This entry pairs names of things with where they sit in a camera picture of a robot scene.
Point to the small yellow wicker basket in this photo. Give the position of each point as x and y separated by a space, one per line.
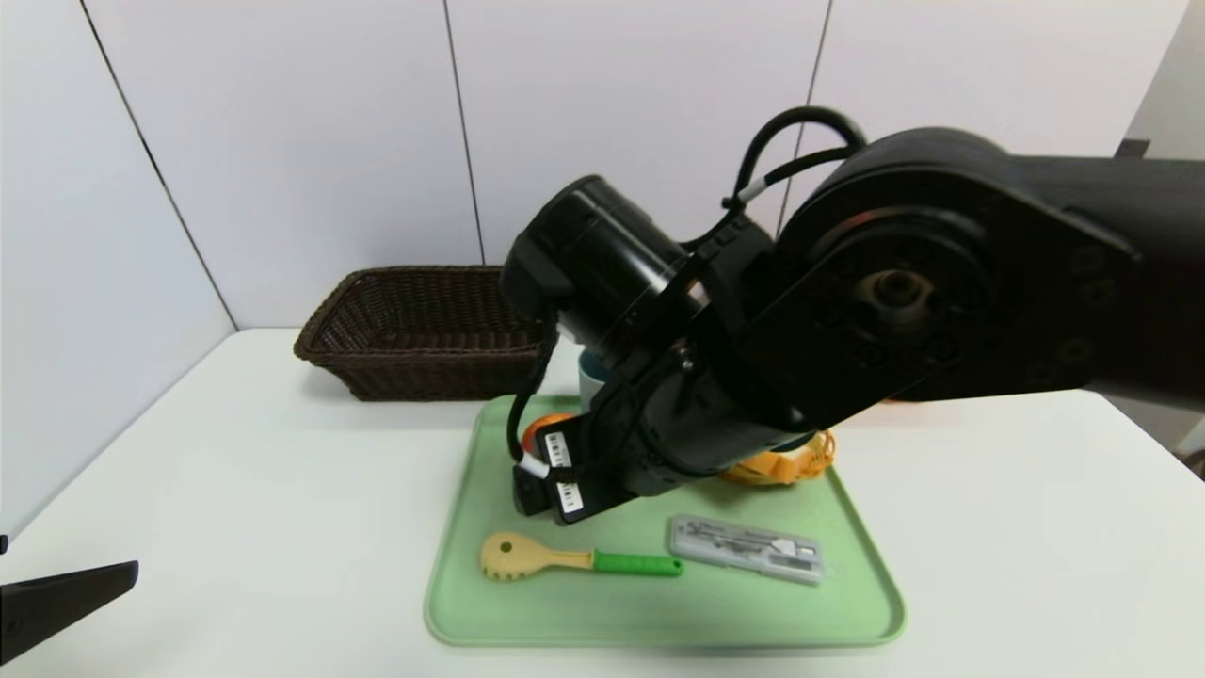
821 457

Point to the dark wall fixture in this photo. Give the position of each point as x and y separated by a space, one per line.
1132 148

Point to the light green plastic tray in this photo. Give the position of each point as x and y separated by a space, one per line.
659 612

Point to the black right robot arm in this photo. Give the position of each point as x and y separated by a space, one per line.
941 282

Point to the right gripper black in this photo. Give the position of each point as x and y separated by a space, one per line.
564 474

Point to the grey cutlery case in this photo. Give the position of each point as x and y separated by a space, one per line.
744 548

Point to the dark brown wicker basket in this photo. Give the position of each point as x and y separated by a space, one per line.
414 367

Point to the red apple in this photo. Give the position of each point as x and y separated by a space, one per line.
537 426

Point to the blue-grey plastic cup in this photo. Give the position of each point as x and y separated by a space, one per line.
591 381

